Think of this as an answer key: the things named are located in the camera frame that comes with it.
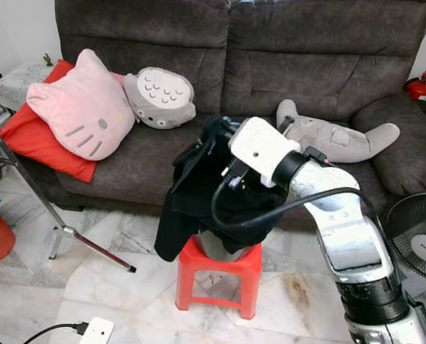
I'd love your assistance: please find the grey owl face cushion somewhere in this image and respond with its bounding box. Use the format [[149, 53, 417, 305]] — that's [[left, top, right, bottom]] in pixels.
[[123, 67, 197, 130]]

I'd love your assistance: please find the side table lace cloth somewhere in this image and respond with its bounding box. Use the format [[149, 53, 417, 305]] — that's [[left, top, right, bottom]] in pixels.
[[0, 61, 56, 112]]

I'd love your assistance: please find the pink cat face cushion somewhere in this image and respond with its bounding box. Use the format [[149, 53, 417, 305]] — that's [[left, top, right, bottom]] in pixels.
[[25, 49, 136, 162]]

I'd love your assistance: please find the red fire extinguisher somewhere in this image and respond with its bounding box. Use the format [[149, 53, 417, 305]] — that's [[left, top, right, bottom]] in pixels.
[[404, 68, 426, 101]]

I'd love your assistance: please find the grey plush toy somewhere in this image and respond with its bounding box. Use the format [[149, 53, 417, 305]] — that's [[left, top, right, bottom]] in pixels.
[[275, 99, 402, 164]]

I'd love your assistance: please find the red cushion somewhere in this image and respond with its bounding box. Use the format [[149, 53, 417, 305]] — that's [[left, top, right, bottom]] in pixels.
[[0, 59, 99, 183]]

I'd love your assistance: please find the grey garment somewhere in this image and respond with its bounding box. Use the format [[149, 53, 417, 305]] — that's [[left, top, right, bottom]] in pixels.
[[202, 233, 251, 263]]

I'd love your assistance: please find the dark grey sofa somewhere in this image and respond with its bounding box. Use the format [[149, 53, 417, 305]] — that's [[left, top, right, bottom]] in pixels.
[[52, 0, 426, 223]]

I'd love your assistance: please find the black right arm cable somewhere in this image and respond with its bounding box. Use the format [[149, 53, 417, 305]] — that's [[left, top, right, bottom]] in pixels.
[[211, 172, 379, 230]]

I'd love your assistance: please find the black floor fan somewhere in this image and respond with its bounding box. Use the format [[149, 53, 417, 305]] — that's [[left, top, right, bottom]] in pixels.
[[383, 192, 426, 287]]

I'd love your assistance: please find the silver metal clothes rack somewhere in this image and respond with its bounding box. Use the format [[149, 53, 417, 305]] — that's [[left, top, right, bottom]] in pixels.
[[0, 104, 137, 274]]

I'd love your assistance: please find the black t-shirt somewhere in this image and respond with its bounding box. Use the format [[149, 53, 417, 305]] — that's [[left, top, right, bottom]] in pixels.
[[154, 116, 296, 262]]

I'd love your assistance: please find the red plastic stool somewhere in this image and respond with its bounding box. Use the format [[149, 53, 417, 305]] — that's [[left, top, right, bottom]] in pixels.
[[175, 236, 264, 320]]

